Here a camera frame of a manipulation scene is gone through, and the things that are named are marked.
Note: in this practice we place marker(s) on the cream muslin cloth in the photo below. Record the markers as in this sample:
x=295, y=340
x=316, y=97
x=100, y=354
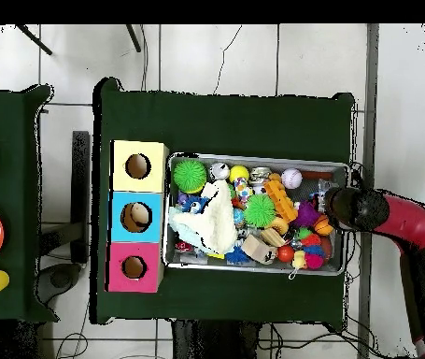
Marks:
x=216, y=217

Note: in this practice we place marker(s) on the green spiky ball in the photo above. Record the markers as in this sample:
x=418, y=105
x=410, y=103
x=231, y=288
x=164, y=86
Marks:
x=260, y=211
x=189, y=176

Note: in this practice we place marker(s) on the clear plastic packet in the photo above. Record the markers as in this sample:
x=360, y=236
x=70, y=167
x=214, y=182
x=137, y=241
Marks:
x=320, y=193

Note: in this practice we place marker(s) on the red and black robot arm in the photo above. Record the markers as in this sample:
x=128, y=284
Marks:
x=406, y=224

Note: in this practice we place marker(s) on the wooden box with three holes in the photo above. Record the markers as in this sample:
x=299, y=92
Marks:
x=157, y=184

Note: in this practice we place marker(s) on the clear mesh bin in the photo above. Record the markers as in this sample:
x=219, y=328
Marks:
x=189, y=263

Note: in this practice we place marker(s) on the blue fuzzy toy with eyes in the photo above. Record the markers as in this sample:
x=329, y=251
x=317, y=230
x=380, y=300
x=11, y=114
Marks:
x=189, y=202

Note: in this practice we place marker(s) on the yellow ball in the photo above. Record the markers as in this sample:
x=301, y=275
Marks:
x=239, y=173

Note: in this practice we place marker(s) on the mint green cloth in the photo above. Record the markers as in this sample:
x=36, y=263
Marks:
x=178, y=222

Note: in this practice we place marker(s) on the small blue fuzzy toy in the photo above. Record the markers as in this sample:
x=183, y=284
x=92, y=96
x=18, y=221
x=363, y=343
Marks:
x=236, y=256

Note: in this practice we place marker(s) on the plain wooden cube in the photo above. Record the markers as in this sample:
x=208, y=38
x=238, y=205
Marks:
x=255, y=248

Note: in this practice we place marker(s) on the orange plastic comb toy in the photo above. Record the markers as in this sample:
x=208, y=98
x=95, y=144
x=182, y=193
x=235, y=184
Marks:
x=279, y=198

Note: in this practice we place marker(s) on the toy hamburger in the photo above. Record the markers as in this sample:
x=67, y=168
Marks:
x=278, y=226

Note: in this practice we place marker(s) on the dark green tablecloth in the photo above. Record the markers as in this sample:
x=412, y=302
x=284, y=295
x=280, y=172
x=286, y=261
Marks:
x=18, y=187
x=219, y=127

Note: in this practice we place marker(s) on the white baseball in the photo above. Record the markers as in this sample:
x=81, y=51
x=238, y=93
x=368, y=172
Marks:
x=292, y=178

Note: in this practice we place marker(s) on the purple spiky toy with eyes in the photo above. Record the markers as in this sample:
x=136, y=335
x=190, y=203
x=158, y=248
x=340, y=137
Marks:
x=305, y=216

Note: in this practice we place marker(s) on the small orange basketball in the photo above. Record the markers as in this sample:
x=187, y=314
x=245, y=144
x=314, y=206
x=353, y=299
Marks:
x=322, y=226

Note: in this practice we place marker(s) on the black tripod leg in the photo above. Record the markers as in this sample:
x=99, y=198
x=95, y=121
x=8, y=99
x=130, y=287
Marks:
x=133, y=37
x=33, y=39

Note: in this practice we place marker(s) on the grey floor strip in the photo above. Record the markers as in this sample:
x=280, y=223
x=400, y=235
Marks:
x=372, y=112

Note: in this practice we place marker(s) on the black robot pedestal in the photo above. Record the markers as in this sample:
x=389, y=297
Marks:
x=212, y=344

